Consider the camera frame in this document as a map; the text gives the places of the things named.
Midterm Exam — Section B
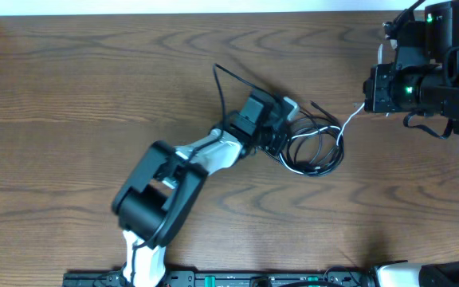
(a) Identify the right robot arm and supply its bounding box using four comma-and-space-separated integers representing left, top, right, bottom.
363, 1, 459, 286

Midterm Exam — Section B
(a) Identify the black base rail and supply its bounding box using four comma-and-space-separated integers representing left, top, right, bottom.
61, 266, 377, 287

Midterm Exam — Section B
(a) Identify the white cable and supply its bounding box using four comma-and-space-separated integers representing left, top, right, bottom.
277, 102, 367, 175

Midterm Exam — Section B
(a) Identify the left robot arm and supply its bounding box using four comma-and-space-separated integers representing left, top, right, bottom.
112, 88, 300, 286

